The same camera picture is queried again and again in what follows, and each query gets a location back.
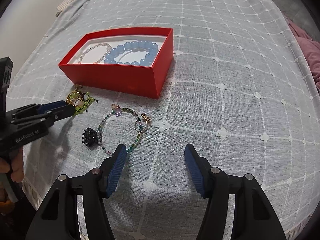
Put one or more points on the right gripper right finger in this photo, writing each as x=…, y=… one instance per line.
x=199, y=168

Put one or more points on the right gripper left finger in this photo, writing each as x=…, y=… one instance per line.
x=111, y=169

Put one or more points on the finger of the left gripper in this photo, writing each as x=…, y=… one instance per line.
x=50, y=106
x=27, y=117

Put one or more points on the black spiky hair clip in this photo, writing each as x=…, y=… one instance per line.
x=89, y=137

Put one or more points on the red jewelry box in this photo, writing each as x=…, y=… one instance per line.
x=129, y=60

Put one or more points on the person's left hand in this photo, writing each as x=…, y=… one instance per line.
x=17, y=167

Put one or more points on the grey grid bedspread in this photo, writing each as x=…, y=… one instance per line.
x=239, y=89

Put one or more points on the purple pillow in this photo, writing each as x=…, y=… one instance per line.
x=310, y=49

